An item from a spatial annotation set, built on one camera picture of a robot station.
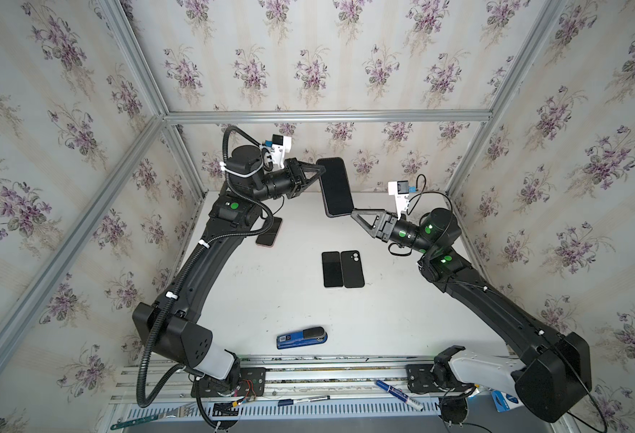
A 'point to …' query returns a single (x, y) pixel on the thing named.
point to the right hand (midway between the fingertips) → (363, 213)
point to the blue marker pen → (400, 395)
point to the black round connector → (453, 409)
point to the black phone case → (352, 267)
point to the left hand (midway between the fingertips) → (326, 169)
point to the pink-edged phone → (268, 239)
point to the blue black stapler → (301, 338)
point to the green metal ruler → (133, 421)
